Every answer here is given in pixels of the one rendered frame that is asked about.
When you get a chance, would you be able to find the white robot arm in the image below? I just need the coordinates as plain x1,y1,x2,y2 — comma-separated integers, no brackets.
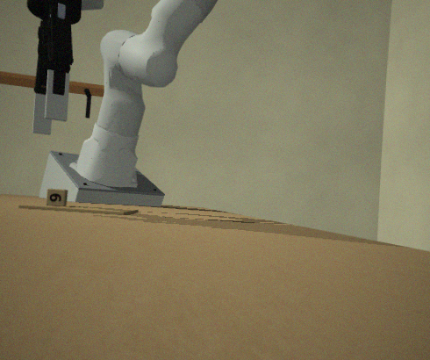
69,0,218,188

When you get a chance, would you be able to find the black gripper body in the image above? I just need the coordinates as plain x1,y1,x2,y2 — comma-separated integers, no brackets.
27,0,82,34

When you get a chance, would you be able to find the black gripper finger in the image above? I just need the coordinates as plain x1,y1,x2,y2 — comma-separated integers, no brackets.
40,1,74,121
32,27,52,135

